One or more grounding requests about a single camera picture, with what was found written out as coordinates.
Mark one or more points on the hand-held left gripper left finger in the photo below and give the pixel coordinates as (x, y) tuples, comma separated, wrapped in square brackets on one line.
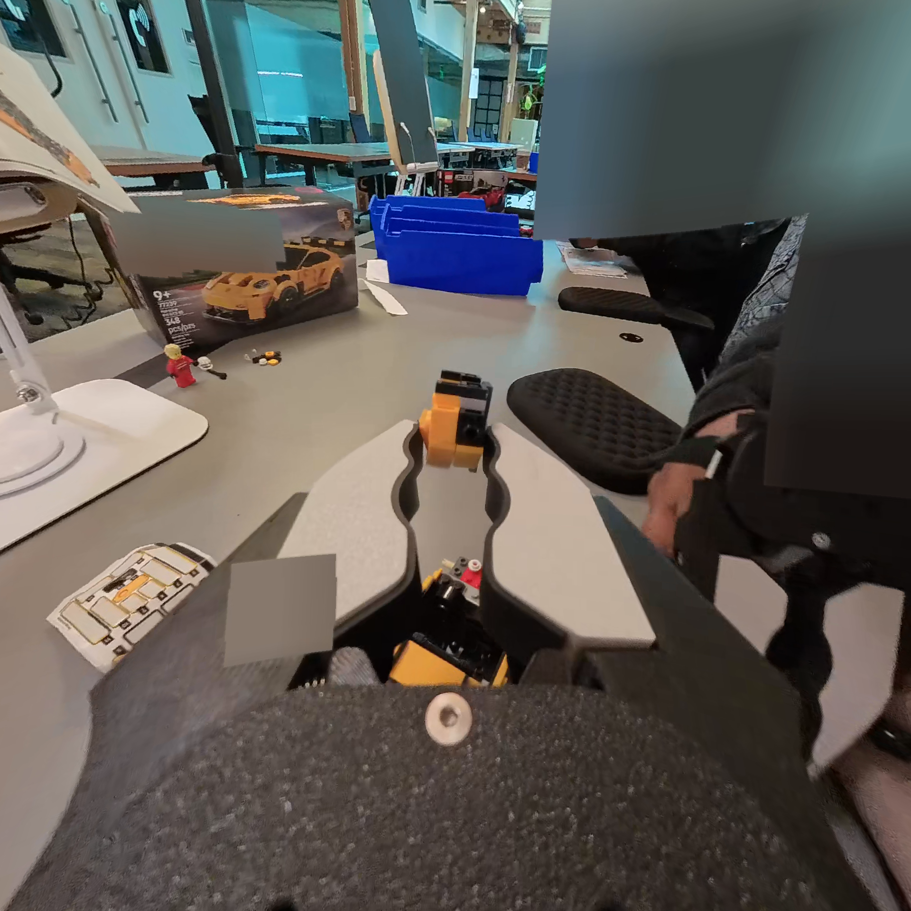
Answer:
[(356, 512)]

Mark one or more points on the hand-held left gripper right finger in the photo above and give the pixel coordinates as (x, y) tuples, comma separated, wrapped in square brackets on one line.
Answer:
[(562, 555)]

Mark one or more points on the yellow lego bumper section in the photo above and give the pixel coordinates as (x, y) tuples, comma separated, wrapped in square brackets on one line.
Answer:
[(445, 427)]

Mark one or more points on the yellow lego car body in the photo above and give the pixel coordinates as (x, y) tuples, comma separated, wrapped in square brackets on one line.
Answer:
[(427, 662)]

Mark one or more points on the person's right forearm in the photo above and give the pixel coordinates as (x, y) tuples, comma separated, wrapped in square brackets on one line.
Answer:
[(740, 384)]

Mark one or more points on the pile of tiny lego pieces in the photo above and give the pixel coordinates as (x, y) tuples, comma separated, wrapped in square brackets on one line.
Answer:
[(265, 358)]

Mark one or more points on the red lego minifigure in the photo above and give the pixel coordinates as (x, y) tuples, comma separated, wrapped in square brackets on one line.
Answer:
[(181, 370)]

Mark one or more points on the lego sticker sheet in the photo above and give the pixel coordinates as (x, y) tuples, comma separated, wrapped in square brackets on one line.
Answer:
[(128, 605)]

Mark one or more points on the lego set box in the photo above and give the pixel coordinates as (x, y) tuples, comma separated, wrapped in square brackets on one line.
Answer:
[(313, 242)]

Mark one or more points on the dark lego box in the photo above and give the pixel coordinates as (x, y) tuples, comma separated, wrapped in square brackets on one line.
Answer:
[(470, 183)]

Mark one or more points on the lego instruction booklet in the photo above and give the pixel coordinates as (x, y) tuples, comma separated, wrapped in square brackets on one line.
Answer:
[(43, 135)]

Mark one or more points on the person's right hand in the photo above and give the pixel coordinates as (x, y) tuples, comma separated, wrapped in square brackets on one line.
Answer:
[(672, 491)]

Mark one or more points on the black mesh wrist rest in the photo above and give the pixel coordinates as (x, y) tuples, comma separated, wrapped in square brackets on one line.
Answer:
[(591, 427), (626, 306)]

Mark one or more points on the white paper strip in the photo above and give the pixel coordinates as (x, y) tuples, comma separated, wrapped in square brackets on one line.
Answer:
[(384, 299)]

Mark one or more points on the white book stand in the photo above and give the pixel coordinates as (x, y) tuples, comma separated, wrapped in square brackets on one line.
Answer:
[(107, 427)]

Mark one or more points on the stack of blue bins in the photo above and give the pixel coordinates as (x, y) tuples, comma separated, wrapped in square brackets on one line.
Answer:
[(455, 256)]

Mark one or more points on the printed paper sheets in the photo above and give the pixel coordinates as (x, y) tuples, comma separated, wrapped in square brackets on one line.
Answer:
[(591, 260)]

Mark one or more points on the grey office desk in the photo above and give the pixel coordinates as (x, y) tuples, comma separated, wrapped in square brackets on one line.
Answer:
[(320, 153), (149, 160)]

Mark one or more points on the black office chair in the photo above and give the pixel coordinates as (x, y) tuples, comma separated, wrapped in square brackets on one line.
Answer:
[(213, 135), (43, 277)]

